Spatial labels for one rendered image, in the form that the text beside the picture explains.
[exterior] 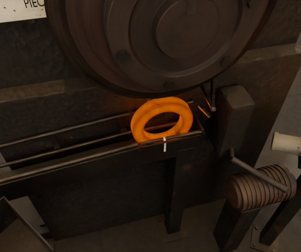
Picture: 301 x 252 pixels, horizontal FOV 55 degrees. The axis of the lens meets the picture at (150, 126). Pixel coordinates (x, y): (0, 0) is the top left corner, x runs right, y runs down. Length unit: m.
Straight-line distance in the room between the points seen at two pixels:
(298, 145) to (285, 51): 0.29
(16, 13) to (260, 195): 0.87
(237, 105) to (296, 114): 1.31
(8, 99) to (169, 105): 0.42
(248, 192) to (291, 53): 0.46
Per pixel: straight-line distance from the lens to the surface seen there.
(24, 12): 0.73
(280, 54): 0.99
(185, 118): 0.85
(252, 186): 1.04
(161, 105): 0.78
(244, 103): 0.88
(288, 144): 0.98
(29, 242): 0.88
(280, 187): 1.03
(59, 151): 0.92
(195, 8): 0.52
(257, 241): 1.55
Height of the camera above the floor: 1.37
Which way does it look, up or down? 47 degrees down
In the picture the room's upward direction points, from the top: straight up
